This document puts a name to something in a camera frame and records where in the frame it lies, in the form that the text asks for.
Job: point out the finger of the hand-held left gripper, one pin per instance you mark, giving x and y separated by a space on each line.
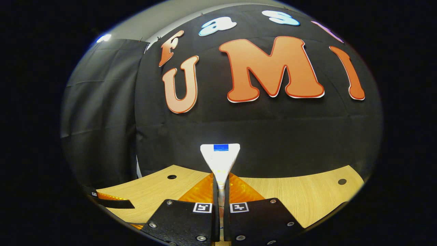
112 203
137 226

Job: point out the black backdrop cloth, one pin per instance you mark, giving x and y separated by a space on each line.
256 130

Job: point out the ceiling light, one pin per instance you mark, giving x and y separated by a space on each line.
103 37

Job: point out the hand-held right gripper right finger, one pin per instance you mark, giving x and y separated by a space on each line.
227 205

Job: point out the wooden desktop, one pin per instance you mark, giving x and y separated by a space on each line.
300 194

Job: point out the plain black side cloth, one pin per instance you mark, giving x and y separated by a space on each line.
99 112

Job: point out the white toothpaste tube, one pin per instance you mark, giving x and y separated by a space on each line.
220 159

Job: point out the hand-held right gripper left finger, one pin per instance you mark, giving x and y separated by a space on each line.
215 205

